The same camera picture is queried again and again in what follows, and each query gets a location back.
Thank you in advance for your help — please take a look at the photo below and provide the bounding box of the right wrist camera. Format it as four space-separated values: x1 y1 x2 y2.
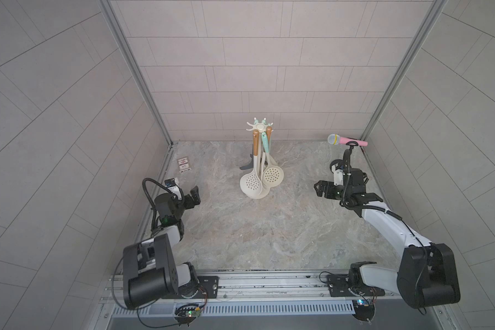
331 165 344 186

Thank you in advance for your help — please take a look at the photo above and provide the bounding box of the right green circuit board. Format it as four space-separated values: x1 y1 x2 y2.
352 298 375 324

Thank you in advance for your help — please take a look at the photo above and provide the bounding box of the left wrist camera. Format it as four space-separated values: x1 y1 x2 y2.
164 177 182 199

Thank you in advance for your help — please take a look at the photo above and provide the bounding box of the small red white card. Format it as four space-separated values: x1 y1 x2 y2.
177 157 191 173

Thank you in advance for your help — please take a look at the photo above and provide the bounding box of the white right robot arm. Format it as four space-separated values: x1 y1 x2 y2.
314 162 461 309

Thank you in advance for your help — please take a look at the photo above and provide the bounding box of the cream utensil rack stand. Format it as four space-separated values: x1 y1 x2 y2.
247 118 270 199

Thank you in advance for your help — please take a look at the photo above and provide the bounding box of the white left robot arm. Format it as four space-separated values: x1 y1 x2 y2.
120 177 201 310

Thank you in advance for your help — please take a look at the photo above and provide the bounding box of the green circuit board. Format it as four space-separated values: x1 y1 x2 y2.
174 303 203 325
352 298 375 324

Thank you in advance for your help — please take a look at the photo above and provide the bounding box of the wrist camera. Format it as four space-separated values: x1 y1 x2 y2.
331 165 344 186
164 177 182 199

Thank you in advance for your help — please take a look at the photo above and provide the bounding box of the pink toy microphone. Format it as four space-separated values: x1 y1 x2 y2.
327 134 368 147

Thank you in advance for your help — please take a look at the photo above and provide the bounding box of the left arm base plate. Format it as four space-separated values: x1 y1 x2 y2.
179 276 219 299

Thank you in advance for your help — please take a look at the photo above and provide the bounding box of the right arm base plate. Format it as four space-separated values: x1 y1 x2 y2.
321 274 386 298

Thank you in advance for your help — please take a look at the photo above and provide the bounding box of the aluminium mounting rail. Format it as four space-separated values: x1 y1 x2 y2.
94 269 446 318

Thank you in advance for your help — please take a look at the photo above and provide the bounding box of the left green circuit board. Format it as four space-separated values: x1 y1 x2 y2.
174 303 203 325

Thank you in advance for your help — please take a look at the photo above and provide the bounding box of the cream skimmer green handle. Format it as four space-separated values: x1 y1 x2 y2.
261 133 269 176

